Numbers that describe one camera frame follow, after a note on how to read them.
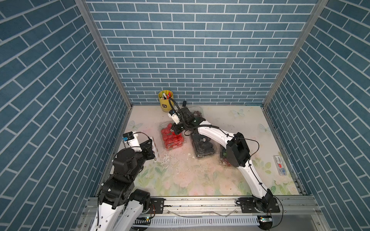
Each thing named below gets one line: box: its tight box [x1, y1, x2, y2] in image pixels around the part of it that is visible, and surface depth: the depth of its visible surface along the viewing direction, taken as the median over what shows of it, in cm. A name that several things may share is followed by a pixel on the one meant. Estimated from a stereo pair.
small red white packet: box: [273, 154, 288, 177], surface depth 89 cm
